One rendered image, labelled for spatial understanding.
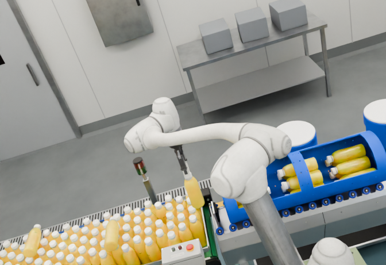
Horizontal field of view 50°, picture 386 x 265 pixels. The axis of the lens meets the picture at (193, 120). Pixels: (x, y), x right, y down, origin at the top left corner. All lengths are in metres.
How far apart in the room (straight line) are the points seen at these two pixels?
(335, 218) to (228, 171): 1.24
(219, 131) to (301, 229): 1.02
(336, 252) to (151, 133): 0.86
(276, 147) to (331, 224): 1.15
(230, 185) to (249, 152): 0.13
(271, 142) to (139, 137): 0.59
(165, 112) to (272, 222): 0.68
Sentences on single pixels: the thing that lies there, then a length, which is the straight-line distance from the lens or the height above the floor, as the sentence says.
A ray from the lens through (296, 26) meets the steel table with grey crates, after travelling 4.75.
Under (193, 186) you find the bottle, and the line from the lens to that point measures 2.09.
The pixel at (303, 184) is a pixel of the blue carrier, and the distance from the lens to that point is 2.25.
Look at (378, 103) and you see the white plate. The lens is 3.01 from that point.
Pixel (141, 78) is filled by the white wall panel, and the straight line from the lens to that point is 5.44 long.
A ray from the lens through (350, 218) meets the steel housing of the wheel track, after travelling 2.52.
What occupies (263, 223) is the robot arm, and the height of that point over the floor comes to 1.60.
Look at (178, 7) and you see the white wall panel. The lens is 5.17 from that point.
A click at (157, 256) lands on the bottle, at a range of 2.33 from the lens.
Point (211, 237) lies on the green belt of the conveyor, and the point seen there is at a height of 0.89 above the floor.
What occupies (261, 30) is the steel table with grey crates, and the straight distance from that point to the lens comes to 4.63.
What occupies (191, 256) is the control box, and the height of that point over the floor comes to 1.09.
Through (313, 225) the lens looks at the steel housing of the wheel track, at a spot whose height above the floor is 0.85.
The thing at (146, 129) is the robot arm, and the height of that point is 1.81.
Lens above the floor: 2.67
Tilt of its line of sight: 31 degrees down
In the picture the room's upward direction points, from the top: 18 degrees counter-clockwise
